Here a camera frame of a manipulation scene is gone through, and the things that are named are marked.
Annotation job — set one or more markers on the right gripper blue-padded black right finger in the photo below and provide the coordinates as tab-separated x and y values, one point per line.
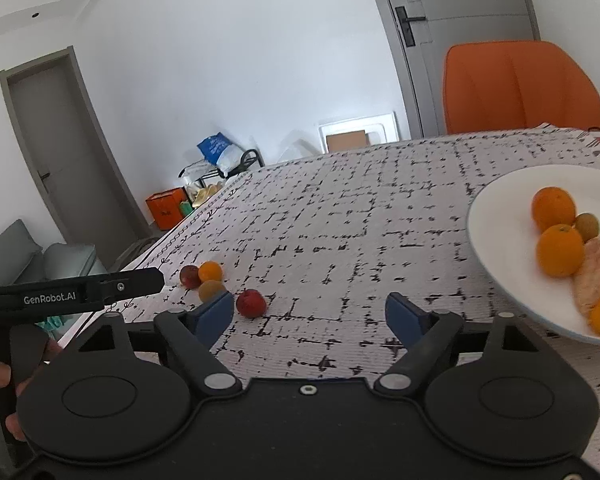
427	337

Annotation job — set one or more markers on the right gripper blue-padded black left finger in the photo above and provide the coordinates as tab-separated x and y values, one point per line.
189	337

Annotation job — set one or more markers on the tan kiwi fruit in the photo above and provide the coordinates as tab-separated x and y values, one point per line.
209	289

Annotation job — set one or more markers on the red apple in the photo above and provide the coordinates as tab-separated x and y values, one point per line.
251	304

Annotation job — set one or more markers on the large orange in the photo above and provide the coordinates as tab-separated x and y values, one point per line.
559	251

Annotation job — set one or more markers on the large peeled pomelo piece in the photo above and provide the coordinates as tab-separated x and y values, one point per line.
586	282

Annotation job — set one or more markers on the brown-green kiwi fruit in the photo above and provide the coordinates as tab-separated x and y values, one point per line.
587	225

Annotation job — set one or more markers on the person's left hand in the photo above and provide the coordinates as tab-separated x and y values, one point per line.
12	422

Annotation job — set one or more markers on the grey green sofa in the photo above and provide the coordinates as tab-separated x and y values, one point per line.
24	261

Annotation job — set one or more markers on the dark red plum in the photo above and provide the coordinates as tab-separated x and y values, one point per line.
189	277

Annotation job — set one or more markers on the small orange at back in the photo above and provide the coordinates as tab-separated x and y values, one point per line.
210	271

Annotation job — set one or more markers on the black white patterned tablecloth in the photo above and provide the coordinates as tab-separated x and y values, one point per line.
326	239

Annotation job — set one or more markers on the green bottle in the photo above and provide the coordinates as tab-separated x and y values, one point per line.
186	208

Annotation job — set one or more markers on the orange storage box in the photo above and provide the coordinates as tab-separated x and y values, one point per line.
165	208

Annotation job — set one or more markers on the grey left door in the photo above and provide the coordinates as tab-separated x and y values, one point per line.
69	159

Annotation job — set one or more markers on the orange on plate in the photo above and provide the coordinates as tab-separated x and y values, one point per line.
552	206

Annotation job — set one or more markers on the blue white plastic bag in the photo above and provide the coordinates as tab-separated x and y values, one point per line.
221	152

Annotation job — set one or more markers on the orange chair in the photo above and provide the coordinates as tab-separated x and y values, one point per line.
518	84

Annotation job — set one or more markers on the black wire rack cart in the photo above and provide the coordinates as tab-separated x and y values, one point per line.
202	174

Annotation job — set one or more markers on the black door handle lock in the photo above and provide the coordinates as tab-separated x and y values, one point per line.
405	23

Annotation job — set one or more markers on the grey door with handle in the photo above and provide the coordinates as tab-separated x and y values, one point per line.
449	22

